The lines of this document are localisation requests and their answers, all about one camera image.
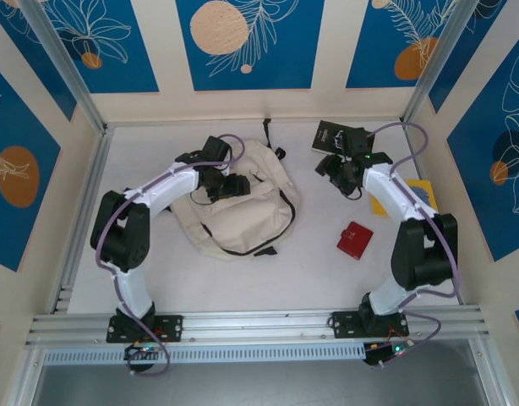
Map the long aluminium frame rail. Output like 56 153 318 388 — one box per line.
25 304 493 347

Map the yellow book with blue figure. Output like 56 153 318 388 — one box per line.
371 179 438 219

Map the red wallet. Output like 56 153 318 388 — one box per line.
336 220 374 261

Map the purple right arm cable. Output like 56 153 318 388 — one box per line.
367 122 460 369

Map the black book with gold title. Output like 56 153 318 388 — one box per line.
310 120 377 165

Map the aluminium side rail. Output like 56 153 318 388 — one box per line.
50 124 113 315
401 122 466 306

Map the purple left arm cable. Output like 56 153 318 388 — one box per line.
94 133 246 377

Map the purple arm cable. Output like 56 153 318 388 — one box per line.
94 133 246 377
367 122 460 369

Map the beige canvas backpack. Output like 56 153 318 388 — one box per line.
168 118 301 263

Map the aluminium frame leg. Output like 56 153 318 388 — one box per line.
8 344 47 406
468 337 512 406

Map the aluminium frame post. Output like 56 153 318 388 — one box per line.
17 0 108 133
402 0 485 130

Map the white slotted cable duct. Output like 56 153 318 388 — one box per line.
42 341 367 367

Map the small circuit board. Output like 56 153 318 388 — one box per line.
123 343 162 361
363 341 413 367

